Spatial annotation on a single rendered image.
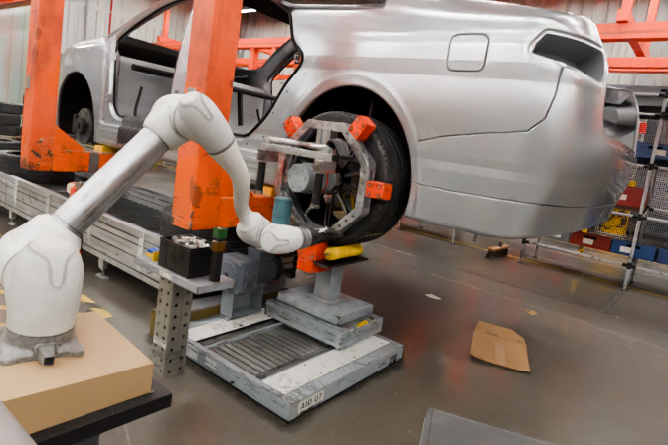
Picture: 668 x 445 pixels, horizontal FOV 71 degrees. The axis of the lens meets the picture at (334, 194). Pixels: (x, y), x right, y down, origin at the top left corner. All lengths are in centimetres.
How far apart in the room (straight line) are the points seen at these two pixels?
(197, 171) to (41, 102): 194
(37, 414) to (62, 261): 34
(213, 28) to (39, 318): 144
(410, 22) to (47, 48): 268
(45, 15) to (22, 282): 289
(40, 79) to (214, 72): 193
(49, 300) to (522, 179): 160
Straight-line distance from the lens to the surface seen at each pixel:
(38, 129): 400
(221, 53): 232
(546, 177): 196
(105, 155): 422
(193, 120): 145
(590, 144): 207
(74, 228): 155
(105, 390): 138
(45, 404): 132
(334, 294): 246
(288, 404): 186
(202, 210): 233
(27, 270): 135
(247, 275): 234
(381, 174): 211
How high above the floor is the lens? 103
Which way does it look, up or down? 6 degrees down
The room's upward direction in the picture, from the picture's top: 8 degrees clockwise
